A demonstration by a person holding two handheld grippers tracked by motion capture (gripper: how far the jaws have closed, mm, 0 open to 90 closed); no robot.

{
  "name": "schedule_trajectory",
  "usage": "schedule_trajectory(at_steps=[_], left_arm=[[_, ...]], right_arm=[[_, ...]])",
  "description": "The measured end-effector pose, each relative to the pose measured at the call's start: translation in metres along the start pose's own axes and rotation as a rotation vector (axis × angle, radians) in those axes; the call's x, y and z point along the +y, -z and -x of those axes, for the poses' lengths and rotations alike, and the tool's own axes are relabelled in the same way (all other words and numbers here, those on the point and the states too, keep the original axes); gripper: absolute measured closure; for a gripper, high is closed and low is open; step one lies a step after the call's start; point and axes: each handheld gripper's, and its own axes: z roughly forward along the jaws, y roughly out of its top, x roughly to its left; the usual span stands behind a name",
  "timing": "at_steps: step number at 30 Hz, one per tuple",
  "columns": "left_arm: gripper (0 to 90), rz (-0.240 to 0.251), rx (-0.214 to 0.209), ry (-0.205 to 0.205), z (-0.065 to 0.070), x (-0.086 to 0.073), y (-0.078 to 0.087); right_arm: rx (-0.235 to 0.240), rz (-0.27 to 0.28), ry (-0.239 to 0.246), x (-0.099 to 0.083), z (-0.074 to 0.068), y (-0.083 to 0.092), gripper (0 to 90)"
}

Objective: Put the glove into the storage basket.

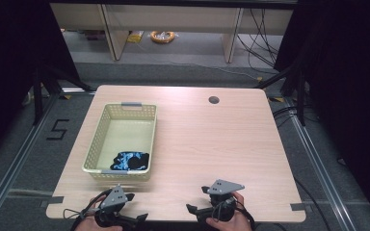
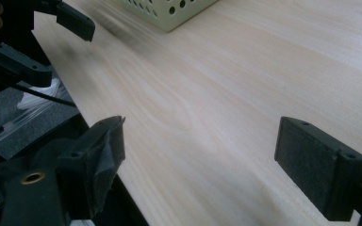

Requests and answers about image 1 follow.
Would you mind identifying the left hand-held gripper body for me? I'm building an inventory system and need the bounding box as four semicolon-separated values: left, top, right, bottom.
94;184;133;228

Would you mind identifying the pale yellow plastic basket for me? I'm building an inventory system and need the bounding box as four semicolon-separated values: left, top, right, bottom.
82;101;158;182

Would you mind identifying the black metal stand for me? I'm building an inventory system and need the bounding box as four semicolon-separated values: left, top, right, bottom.
253;63;306;127
31;63;94;127

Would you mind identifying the bundle of black cables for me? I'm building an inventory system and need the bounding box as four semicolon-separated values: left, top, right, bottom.
236;9;281;69

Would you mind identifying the black floor cable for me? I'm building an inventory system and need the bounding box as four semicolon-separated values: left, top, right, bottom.
271;105;303;129
293;176;332;231

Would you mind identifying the white floor cable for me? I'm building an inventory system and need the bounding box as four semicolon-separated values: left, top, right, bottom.
134;41;262;82

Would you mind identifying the person's left hand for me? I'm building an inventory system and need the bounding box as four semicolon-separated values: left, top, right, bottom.
74;195;123;231

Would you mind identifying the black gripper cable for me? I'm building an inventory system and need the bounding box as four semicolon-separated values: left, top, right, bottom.
235;200;258;231
63;190;112;231

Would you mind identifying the blue camouflage fingerless glove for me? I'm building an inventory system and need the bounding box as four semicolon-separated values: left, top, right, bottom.
110;151;150;171

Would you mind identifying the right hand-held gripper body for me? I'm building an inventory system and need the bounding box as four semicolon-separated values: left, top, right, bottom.
201;179;246;223

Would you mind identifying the person's right hand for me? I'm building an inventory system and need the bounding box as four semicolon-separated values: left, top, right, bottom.
205;192;253;231

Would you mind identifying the metal floor rail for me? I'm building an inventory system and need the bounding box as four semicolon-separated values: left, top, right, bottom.
284;95;358;231
0;91;66;223

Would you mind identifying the yellow packet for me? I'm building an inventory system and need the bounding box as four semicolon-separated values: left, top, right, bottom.
126;30;145;44

